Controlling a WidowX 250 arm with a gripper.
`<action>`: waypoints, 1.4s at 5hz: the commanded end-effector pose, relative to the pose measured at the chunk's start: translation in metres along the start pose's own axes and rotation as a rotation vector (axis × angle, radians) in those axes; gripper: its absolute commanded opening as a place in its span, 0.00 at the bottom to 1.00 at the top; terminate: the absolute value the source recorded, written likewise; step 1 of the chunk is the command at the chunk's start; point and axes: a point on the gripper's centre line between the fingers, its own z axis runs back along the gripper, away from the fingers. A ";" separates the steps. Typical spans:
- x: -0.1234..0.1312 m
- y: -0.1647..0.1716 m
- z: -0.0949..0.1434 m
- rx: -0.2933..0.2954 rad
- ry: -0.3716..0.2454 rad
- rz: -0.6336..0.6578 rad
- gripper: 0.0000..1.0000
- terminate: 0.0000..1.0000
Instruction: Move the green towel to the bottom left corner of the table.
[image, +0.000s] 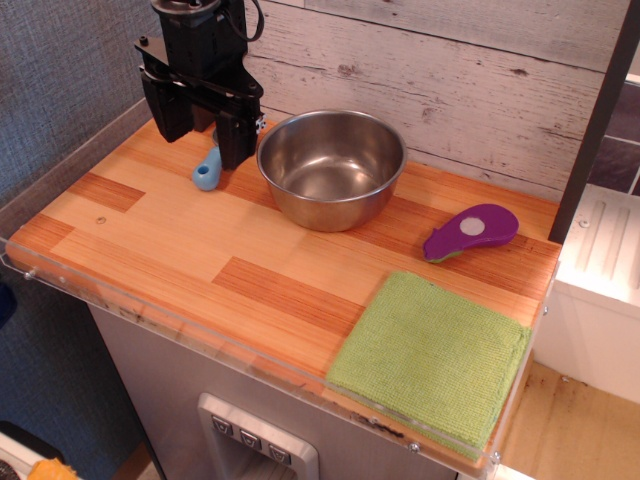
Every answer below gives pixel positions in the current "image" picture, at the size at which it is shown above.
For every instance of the yellow object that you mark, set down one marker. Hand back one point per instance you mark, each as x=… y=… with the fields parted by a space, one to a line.
x=51 y=469

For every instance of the green towel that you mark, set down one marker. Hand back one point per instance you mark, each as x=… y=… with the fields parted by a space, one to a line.
x=444 y=363

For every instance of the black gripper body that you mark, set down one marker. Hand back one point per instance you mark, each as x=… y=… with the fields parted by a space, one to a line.
x=201 y=51

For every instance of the purple toy eggplant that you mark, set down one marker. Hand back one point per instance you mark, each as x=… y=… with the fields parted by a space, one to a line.
x=483 y=225

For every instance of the clear acrylic table guard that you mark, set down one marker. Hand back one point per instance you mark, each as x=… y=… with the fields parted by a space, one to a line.
x=283 y=310

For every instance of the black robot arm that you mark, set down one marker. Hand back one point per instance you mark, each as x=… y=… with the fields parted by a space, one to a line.
x=200 y=7

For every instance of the grey cabinet with dispenser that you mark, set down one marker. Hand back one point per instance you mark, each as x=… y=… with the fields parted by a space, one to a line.
x=205 y=419

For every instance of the blue handled grey scoop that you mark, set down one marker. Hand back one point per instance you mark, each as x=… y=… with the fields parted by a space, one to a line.
x=206 y=175

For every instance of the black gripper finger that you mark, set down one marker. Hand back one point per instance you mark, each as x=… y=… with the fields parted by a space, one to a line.
x=237 y=139
x=171 y=111

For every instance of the dark vertical post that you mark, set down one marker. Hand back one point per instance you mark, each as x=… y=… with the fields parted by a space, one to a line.
x=618 y=68

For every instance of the stainless steel bowl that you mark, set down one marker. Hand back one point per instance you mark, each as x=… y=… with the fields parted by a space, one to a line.
x=332 y=170

